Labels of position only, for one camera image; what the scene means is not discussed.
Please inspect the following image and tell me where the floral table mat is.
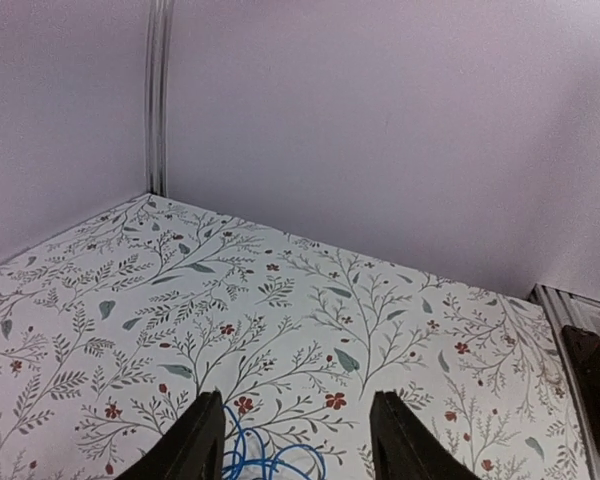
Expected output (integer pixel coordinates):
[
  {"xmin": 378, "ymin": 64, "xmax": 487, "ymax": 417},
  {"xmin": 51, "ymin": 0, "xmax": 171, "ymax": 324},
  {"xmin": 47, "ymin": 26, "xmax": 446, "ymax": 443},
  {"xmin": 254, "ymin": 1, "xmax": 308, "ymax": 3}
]
[{"xmin": 0, "ymin": 195, "xmax": 589, "ymax": 479}]

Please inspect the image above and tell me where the right aluminium corner post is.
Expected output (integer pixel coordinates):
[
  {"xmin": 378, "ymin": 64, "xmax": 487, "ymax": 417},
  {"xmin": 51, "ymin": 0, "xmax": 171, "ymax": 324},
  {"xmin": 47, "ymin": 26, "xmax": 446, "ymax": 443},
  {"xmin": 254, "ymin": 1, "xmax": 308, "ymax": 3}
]
[{"xmin": 144, "ymin": 0, "xmax": 174, "ymax": 196}]

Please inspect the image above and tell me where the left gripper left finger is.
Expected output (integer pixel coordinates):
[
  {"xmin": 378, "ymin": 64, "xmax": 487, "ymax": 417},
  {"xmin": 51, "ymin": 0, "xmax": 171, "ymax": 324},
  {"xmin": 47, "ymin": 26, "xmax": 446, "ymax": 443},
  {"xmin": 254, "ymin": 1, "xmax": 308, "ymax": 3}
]
[{"xmin": 117, "ymin": 391, "xmax": 225, "ymax": 480}]

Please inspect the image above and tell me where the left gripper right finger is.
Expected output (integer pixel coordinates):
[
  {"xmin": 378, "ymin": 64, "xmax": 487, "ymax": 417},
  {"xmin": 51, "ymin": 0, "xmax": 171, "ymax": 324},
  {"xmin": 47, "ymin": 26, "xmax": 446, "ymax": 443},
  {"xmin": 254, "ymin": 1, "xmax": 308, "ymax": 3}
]
[{"xmin": 369, "ymin": 391, "xmax": 479, "ymax": 480}]

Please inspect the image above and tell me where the blue cable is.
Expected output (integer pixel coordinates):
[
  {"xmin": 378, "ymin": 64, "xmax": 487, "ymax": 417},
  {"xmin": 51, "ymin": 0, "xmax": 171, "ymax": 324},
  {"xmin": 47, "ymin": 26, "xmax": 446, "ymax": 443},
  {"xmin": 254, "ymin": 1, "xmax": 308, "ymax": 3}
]
[{"xmin": 222, "ymin": 404, "xmax": 327, "ymax": 480}]

